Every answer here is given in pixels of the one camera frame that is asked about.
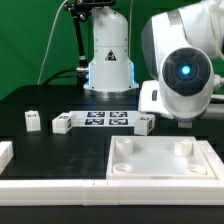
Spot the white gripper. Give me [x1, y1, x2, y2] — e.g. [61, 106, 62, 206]
[138, 80, 173, 119]

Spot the white square tabletop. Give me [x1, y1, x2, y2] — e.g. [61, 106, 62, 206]
[106, 136, 216, 180]

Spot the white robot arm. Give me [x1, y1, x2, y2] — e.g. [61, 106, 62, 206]
[84, 0, 224, 122]

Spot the white sheet with fiducial tags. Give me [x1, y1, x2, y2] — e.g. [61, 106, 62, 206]
[71, 111, 140, 127]

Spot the white U-shaped obstacle fence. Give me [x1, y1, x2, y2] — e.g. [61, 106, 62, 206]
[0, 141, 224, 206]

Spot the black cable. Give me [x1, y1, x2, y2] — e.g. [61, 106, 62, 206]
[41, 67, 81, 86]

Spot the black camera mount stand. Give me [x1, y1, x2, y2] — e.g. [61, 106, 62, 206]
[63, 0, 118, 88]

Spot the white cable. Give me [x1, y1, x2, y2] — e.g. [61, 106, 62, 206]
[37, 0, 69, 86]

